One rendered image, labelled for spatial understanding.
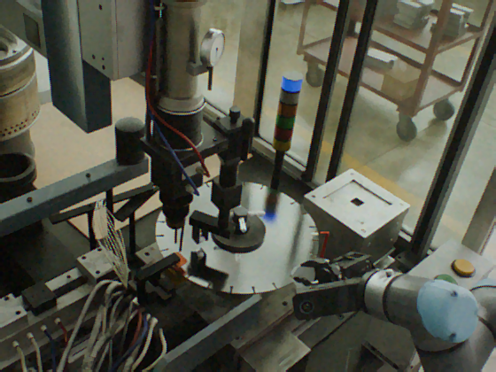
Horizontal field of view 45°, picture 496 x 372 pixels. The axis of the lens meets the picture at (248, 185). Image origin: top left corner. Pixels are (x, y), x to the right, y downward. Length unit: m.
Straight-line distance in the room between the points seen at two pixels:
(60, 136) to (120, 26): 1.02
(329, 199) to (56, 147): 0.80
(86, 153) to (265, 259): 0.76
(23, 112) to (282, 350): 0.85
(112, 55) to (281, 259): 0.53
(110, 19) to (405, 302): 0.55
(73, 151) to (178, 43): 0.97
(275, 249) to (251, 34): 0.69
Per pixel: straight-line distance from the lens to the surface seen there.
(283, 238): 1.22
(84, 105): 0.97
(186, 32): 0.84
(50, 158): 1.75
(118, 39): 0.85
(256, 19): 1.64
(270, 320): 1.20
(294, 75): 1.35
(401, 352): 1.28
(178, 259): 1.11
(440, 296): 0.84
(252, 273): 1.14
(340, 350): 1.32
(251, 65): 1.70
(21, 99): 1.56
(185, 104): 0.88
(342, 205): 1.42
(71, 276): 1.26
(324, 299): 0.95
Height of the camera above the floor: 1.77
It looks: 38 degrees down
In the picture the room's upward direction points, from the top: 7 degrees clockwise
